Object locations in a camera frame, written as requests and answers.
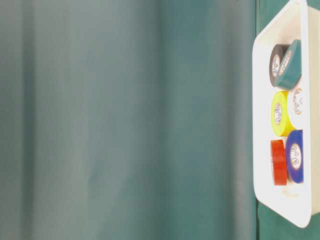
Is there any blue tape roll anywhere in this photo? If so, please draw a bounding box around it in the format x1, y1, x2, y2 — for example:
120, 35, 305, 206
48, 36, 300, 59
285, 130, 304, 184

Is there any yellow tape roll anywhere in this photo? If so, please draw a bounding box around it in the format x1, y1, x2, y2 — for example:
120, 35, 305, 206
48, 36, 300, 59
270, 90, 295, 137

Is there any white plastic case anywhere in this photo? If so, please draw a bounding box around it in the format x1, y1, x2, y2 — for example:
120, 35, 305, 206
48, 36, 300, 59
252, 0, 320, 228

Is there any white tape roll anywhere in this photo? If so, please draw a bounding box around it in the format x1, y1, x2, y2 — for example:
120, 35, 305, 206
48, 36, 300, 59
287, 84, 304, 130

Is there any teal tape roll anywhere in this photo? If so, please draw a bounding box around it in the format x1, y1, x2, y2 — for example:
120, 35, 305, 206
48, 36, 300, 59
275, 39, 302, 90

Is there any black tape roll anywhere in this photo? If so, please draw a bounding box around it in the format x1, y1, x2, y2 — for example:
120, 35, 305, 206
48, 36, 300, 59
269, 44, 290, 87

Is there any red tape roll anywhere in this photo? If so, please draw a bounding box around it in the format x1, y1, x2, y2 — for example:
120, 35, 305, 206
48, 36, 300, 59
270, 139, 288, 186

